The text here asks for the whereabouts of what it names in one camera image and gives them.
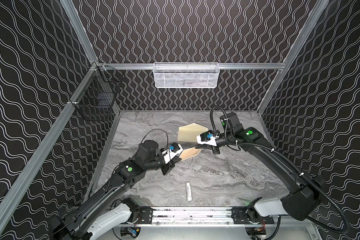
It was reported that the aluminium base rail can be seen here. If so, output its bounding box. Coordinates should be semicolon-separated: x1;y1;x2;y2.
73;205;314;226

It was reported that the white wire mesh basket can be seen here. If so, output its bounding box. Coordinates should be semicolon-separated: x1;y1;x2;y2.
153;62;220;89

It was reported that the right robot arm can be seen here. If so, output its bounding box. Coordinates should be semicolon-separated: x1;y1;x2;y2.
196;112;325;223

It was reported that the black wire basket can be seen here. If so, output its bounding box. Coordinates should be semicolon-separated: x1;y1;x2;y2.
74;67;115;122

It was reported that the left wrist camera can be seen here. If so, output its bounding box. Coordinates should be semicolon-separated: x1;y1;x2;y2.
162;143;183;164

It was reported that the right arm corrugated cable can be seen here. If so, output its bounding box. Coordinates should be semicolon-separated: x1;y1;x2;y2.
209;105;350;235

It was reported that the tan letter paper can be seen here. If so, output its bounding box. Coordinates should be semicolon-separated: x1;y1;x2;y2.
179;148;202;161

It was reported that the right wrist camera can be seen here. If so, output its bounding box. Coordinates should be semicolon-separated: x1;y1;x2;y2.
197;130;218;147

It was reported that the cream envelope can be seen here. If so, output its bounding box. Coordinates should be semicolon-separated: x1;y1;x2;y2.
178;123;209;143

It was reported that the white glue stick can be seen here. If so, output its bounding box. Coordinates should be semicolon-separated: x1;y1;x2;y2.
186;183;193;201

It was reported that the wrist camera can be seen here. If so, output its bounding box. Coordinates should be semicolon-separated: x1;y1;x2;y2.
162;143;183;164
197;130;218;147

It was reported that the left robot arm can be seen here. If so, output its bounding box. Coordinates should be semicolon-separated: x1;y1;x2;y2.
49;140;183;240

